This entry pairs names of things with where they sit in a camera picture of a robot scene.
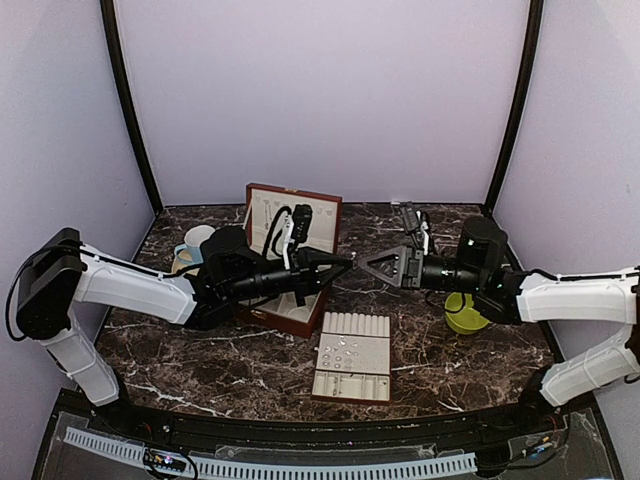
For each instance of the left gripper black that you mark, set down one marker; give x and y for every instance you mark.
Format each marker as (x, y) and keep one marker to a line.
(305, 270)

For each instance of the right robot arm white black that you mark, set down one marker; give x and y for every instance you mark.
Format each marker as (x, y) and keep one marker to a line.
(517, 297)

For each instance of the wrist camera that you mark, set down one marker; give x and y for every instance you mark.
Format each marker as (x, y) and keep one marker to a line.
(416, 226)
(295, 231)

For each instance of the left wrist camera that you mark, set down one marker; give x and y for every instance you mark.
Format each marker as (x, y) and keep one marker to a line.
(295, 231)

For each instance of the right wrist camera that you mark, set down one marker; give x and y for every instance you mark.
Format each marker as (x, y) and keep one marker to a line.
(416, 226)

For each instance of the brown leather jewelry box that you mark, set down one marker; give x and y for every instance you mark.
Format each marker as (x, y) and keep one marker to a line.
(263, 201)

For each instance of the green plastic bowl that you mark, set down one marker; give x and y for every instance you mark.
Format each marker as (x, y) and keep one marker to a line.
(461, 316)

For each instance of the blue ceramic mug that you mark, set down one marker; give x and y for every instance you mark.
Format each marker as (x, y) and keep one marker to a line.
(189, 252)

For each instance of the beige jewelry tray insert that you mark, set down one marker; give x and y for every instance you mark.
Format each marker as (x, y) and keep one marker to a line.
(354, 359)

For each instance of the left black frame post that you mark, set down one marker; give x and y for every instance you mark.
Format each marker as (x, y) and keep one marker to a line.
(128, 109)

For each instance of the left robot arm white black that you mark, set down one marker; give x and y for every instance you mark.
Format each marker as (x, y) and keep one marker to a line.
(67, 271)

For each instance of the black front rail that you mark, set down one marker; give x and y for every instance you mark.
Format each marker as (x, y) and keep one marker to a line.
(486, 429)

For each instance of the black frame post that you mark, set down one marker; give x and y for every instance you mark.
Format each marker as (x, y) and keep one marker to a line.
(521, 89)
(128, 109)

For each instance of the right black frame post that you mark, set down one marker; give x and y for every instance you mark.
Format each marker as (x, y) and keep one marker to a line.
(521, 89)

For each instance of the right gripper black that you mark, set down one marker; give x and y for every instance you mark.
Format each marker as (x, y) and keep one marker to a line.
(409, 255)

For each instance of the beige saucer plate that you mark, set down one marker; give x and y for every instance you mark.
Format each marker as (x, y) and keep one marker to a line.
(180, 265)

